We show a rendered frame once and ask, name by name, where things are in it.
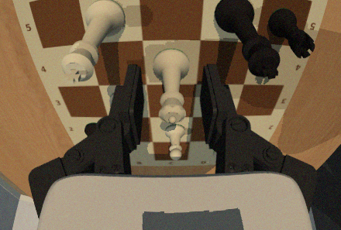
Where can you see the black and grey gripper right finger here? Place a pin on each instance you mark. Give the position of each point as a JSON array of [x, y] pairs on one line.
[[238, 148]]

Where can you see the cream and brown chessboard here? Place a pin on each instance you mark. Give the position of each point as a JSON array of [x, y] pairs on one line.
[[51, 27]]

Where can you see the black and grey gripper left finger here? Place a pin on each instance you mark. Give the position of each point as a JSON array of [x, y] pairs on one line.
[[103, 150]]

